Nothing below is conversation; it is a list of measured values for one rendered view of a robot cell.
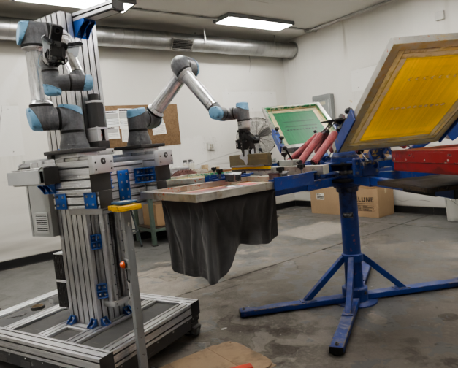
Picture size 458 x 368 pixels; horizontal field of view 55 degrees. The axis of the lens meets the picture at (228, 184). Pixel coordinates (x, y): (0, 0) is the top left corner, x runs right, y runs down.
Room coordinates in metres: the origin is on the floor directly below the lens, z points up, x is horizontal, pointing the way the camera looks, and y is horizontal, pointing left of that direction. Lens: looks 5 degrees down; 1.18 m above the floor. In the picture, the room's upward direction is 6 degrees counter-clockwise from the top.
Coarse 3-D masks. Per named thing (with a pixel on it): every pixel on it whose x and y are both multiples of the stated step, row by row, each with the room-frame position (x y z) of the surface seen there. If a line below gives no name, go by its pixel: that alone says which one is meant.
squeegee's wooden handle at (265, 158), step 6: (234, 156) 2.65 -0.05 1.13; (252, 156) 2.51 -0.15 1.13; (258, 156) 2.47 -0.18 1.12; (264, 156) 2.43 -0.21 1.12; (270, 156) 2.42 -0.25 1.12; (234, 162) 2.65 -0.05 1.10; (240, 162) 2.60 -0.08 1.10; (252, 162) 2.52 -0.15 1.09; (258, 162) 2.47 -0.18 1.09; (264, 162) 2.43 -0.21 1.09; (270, 162) 2.42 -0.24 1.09
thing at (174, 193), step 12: (252, 180) 2.82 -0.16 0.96; (264, 180) 2.72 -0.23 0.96; (144, 192) 2.40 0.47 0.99; (156, 192) 2.32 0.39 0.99; (168, 192) 2.25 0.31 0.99; (180, 192) 2.56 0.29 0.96; (216, 192) 2.05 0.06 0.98; (228, 192) 2.09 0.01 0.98; (240, 192) 2.14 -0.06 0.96; (252, 192) 2.18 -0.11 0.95
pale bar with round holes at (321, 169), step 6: (288, 168) 2.65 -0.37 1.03; (294, 168) 2.60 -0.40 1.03; (306, 168) 2.53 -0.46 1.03; (312, 168) 2.49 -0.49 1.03; (318, 168) 2.45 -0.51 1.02; (324, 168) 2.44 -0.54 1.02; (252, 174) 2.92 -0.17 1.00; (258, 174) 2.87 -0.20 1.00; (264, 174) 2.82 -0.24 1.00; (288, 174) 2.65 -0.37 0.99; (294, 174) 2.61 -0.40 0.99; (318, 174) 2.45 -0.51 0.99
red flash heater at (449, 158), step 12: (456, 144) 1.96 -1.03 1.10; (396, 156) 1.90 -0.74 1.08; (408, 156) 1.80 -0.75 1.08; (420, 156) 1.71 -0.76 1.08; (432, 156) 1.63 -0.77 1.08; (444, 156) 1.56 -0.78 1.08; (456, 156) 1.50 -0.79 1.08; (396, 168) 1.92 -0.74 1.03; (408, 168) 1.81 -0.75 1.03; (420, 168) 1.73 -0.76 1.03; (432, 168) 1.64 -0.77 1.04; (444, 168) 1.57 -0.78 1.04; (456, 168) 1.50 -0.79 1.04
